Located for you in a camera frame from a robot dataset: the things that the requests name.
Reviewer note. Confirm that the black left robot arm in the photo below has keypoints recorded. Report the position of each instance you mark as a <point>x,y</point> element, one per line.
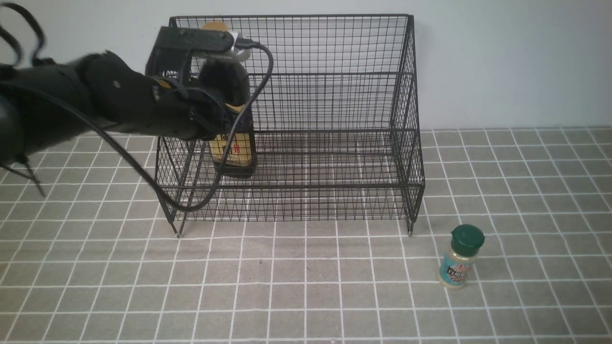
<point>46,105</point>

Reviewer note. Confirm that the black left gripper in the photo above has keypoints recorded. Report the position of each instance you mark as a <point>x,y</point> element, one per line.
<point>188,111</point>

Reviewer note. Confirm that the black wire mesh shelf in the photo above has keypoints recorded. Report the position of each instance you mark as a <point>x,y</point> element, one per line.
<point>336,129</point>

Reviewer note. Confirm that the pepper shaker green cap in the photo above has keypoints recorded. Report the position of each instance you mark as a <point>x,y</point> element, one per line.
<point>465,245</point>

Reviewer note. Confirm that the dark vinegar bottle gold cap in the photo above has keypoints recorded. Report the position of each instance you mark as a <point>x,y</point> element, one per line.
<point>231,81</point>

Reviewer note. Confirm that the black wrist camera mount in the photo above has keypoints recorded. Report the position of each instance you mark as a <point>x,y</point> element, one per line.
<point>174,49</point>

